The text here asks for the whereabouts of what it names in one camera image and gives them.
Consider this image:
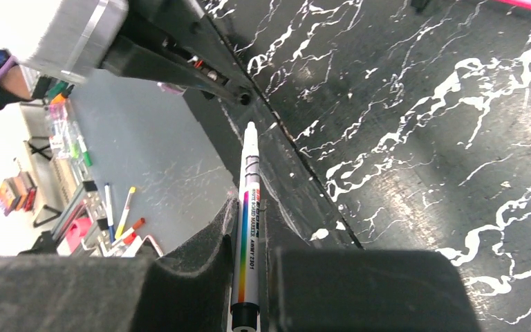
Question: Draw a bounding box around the blue capped marker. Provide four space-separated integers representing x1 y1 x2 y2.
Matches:
104 183 115 243

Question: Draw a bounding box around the green capped marker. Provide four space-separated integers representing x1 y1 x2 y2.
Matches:
77 135 93 167

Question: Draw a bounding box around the white whiteboard marker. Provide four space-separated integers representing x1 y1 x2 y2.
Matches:
230 121 261 331

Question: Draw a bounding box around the yellow capped marker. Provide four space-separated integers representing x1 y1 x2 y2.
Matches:
115 186 136 239

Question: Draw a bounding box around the orange capped marker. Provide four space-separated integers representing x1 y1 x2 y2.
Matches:
111 218 146 246

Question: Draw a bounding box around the clear marker storage box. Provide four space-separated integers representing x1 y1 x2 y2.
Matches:
45 99 81 159

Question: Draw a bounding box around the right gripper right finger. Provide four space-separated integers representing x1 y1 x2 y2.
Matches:
261 208 481 331

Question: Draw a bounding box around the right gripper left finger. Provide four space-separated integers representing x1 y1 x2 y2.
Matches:
0 198 238 331

